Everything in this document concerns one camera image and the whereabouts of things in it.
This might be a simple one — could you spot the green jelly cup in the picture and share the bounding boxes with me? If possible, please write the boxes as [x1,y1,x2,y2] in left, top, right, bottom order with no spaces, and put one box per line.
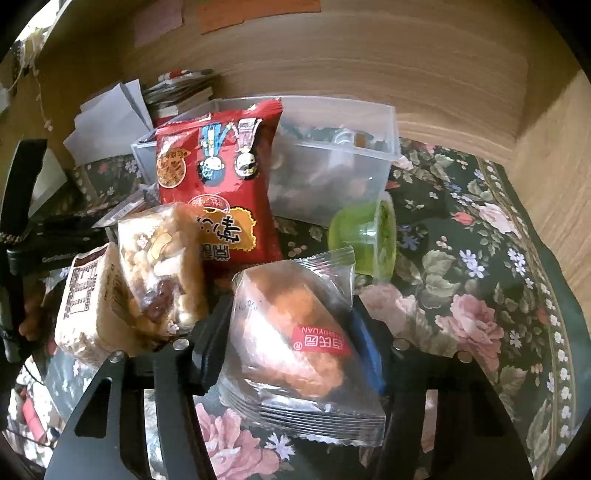
[328,194,398,282]

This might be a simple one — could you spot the pile of dark snack packets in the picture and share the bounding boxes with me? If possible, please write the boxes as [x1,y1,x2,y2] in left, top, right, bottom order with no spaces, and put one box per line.
[277,115,385,155]

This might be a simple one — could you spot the pink sticky note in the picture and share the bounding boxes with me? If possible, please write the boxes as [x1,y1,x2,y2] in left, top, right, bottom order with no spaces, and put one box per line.
[134,0,186,48]

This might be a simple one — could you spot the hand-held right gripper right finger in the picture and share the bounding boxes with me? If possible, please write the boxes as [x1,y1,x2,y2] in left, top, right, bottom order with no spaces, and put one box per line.
[348,300,543,480]

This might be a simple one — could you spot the clear plastic container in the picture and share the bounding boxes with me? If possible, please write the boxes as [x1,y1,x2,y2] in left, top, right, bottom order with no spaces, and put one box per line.
[130,95,402,227]

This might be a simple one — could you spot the brown and white snack packet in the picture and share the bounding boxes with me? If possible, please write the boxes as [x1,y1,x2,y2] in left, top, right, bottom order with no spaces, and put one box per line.
[53,242,153,365]

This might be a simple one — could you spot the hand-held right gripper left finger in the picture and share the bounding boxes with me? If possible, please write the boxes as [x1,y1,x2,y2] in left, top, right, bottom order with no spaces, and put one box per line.
[44,293,236,480]

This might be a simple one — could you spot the clear packet with orange pastry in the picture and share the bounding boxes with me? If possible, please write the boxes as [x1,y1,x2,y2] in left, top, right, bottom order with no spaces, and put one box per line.
[217,247,387,448]

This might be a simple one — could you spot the stack of booklets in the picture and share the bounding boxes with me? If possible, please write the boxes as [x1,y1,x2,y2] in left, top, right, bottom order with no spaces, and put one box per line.
[143,69,220,126]

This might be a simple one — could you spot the red cartoon snack packet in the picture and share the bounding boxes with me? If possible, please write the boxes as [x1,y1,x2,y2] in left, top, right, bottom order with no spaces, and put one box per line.
[154,99,284,264]

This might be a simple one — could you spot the orange sticky note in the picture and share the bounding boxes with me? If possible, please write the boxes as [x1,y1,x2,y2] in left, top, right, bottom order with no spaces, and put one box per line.
[198,0,322,36]

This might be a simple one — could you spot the floral tablecloth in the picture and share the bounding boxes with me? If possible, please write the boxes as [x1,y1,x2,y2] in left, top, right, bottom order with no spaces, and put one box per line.
[9,138,583,480]

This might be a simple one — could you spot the clear nut brittle packet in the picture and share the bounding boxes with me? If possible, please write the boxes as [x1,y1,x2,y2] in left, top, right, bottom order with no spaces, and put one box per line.
[116,203,211,340]

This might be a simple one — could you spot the white paper sheets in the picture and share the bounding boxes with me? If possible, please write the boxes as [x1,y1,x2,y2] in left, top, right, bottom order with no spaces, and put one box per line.
[63,79,154,165]

